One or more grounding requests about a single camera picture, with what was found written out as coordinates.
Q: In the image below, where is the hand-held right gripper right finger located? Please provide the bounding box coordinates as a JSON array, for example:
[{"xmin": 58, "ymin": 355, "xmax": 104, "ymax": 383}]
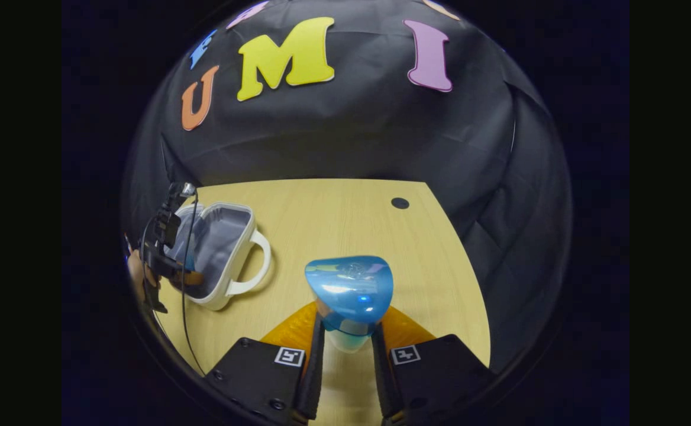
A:
[{"xmin": 372, "ymin": 305, "xmax": 495, "ymax": 426}]

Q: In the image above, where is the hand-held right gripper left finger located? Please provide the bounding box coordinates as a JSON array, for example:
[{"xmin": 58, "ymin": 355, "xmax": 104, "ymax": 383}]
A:
[{"xmin": 204, "ymin": 301, "xmax": 327, "ymax": 426}]

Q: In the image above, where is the blue cap bottle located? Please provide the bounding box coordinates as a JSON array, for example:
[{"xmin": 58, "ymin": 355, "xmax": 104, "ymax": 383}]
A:
[{"xmin": 304, "ymin": 255, "xmax": 395, "ymax": 354}]

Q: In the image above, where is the black backdrop cloth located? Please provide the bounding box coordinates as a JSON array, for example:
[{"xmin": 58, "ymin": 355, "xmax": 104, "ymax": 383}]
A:
[{"xmin": 122, "ymin": 0, "xmax": 572, "ymax": 373}]

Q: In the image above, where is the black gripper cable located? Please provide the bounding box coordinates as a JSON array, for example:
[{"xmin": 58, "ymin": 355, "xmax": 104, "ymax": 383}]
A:
[{"xmin": 180, "ymin": 192, "xmax": 207, "ymax": 376}]

